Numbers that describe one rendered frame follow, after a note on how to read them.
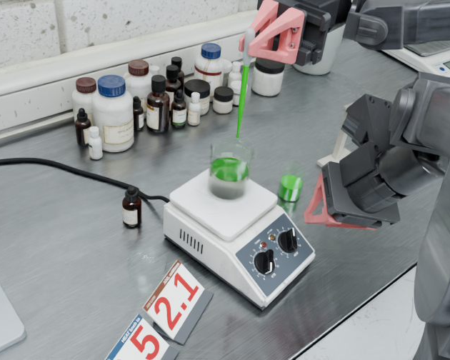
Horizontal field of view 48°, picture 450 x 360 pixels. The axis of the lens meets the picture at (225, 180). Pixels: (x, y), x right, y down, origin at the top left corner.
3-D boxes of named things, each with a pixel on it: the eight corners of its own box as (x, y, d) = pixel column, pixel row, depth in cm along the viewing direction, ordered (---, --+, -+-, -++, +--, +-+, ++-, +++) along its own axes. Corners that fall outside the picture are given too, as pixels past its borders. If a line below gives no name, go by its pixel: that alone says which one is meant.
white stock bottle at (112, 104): (86, 141, 94) (81, 80, 86) (116, 126, 99) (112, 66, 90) (113, 158, 91) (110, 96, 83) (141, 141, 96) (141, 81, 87)
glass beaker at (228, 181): (196, 191, 74) (200, 145, 68) (223, 172, 78) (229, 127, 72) (233, 215, 71) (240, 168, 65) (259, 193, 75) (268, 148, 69)
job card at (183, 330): (213, 294, 70) (216, 276, 68) (183, 346, 64) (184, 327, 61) (175, 277, 72) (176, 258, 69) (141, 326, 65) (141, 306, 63)
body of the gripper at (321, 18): (323, 17, 59) (354, 3, 64) (256, -8, 64) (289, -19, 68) (313, 67, 63) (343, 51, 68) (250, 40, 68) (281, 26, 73)
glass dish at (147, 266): (151, 292, 70) (151, 282, 68) (119, 275, 71) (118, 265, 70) (173, 267, 73) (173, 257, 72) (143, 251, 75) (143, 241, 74)
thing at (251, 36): (242, 65, 60) (246, 28, 57) (248, 61, 61) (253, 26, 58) (246, 67, 60) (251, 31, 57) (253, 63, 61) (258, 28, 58)
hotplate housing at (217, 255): (313, 263, 77) (326, 226, 72) (262, 315, 69) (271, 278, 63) (206, 191, 87) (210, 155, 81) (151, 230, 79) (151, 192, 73)
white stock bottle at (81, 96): (95, 116, 101) (91, 71, 94) (109, 128, 98) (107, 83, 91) (69, 124, 98) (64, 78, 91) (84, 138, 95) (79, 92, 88)
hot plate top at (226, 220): (280, 201, 75) (281, 197, 74) (228, 243, 67) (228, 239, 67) (219, 164, 80) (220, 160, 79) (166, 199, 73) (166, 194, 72)
